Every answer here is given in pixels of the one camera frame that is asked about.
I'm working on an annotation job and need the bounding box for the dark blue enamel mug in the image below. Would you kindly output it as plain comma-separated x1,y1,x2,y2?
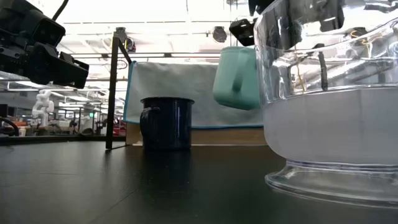
139,96,195,152

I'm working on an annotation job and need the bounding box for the white cloth with blue edge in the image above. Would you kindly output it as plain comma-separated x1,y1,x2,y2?
123,61,264,129

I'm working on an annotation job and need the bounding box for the clear plastic handled cup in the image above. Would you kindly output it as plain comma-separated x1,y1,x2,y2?
253,0,398,209

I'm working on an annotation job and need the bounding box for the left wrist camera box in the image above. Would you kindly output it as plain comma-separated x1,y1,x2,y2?
30,17,67,47

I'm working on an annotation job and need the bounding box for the black table frame rail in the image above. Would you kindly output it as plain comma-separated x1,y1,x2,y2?
0,134,127,146

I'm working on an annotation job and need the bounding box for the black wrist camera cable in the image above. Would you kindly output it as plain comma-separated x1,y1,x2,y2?
51,0,70,22

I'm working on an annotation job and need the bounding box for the red tool cabinet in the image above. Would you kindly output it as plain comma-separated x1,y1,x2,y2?
113,119,127,137

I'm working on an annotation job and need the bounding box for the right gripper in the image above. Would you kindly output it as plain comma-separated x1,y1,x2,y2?
229,0,276,47

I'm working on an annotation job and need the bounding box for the mint green mug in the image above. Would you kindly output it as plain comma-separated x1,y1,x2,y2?
212,46,261,111

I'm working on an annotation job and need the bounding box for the black metal shelf frame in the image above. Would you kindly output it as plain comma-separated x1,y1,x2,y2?
104,36,134,151

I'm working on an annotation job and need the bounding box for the black curved cable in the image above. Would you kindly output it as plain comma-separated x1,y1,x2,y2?
0,116,20,137

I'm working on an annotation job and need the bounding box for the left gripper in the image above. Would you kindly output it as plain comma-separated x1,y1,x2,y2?
0,29,90,90

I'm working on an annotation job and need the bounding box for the round black ceiling fixture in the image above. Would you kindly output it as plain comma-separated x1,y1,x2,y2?
212,26,228,44
113,27,137,53

